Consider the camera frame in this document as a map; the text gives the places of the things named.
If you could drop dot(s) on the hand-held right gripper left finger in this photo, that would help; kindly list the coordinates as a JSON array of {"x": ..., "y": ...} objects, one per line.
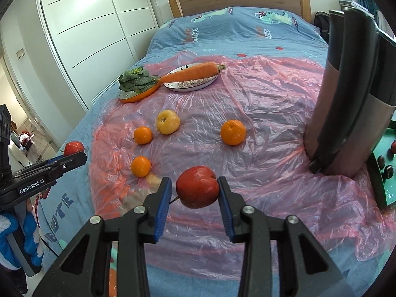
[{"x": 162, "y": 210}]

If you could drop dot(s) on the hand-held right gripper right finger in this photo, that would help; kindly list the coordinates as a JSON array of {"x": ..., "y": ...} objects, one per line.
[{"x": 225, "y": 213}]

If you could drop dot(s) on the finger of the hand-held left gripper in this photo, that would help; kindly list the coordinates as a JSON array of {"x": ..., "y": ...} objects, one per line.
[
  {"x": 69, "y": 165},
  {"x": 57, "y": 160}
]

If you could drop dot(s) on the red apple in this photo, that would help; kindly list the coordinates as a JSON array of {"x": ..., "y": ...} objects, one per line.
[
  {"x": 73, "y": 147},
  {"x": 196, "y": 188},
  {"x": 393, "y": 147}
]

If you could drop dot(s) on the small orange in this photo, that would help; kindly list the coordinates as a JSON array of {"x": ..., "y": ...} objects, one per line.
[
  {"x": 143, "y": 135},
  {"x": 140, "y": 166}
]

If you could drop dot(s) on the large orange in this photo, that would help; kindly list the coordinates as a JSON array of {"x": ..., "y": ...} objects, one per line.
[{"x": 233, "y": 132}]

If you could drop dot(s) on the yellow apple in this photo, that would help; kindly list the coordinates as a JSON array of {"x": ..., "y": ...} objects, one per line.
[{"x": 168, "y": 122}]

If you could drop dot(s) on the green tray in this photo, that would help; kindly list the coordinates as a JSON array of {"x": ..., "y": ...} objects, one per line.
[{"x": 379, "y": 188}]

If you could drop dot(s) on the dark plum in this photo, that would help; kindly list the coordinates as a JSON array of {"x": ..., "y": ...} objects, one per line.
[
  {"x": 380, "y": 161},
  {"x": 388, "y": 171}
]

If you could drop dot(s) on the person's left hand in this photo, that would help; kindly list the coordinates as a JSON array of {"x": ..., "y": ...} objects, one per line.
[{"x": 31, "y": 238}]

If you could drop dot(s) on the pink plastic sheet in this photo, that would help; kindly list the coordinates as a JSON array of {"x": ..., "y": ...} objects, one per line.
[{"x": 269, "y": 176}]

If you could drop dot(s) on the orange dish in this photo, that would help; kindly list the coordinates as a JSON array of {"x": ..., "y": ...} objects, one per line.
[{"x": 145, "y": 94}]

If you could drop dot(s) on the green bok choy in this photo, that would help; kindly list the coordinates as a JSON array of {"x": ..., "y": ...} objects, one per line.
[{"x": 136, "y": 79}]

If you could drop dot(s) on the white patterned plate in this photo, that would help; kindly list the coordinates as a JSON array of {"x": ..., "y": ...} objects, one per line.
[{"x": 188, "y": 86}]

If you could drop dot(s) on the white wardrobe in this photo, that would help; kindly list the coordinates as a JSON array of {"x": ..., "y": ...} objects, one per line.
[{"x": 92, "y": 31}]

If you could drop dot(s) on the carrot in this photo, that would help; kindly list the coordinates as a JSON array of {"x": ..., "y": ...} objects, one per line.
[{"x": 191, "y": 71}]

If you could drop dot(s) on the black and steel electric kettle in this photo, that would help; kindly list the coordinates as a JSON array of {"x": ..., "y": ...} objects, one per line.
[{"x": 349, "y": 99}]

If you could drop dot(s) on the black backpack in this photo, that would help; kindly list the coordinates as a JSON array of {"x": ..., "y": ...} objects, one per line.
[{"x": 321, "y": 26}]

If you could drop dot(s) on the wooden headboard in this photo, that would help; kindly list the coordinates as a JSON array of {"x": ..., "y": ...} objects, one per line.
[{"x": 241, "y": 3}]

